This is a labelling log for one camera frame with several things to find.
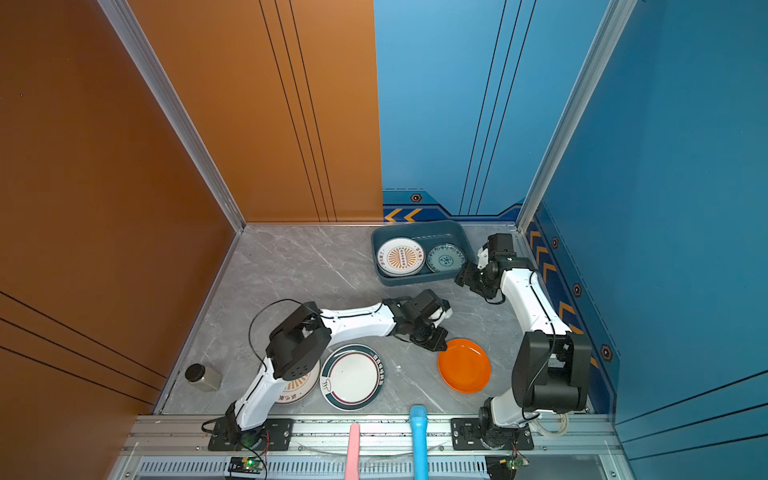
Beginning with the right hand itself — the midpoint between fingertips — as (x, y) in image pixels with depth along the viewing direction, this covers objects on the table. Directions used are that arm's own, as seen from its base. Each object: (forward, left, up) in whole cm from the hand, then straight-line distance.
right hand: (462, 281), depth 88 cm
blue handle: (-35, +15, -10) cm, 39 cm away
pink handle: (-43, +30, -12) cm, 54 cm away
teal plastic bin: (+30, +7, -11) cm, 33 cm away
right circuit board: (-44, -5, -14) cm, 46 cm away
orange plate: (-21, +1, -11) cm, 24 cm away
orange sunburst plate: (+17, +18, -9) cm, 26 cm away
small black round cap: (-25, +71, -2) cm, 75 cm away
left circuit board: (-43, +56, -14) cm, 72 cm away
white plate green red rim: (-24, +32, -11) cm, 41 cm away
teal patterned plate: (+19, +2, -11) cm, 22 cm away
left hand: (-16, +4, -10) cm, 19 cm away
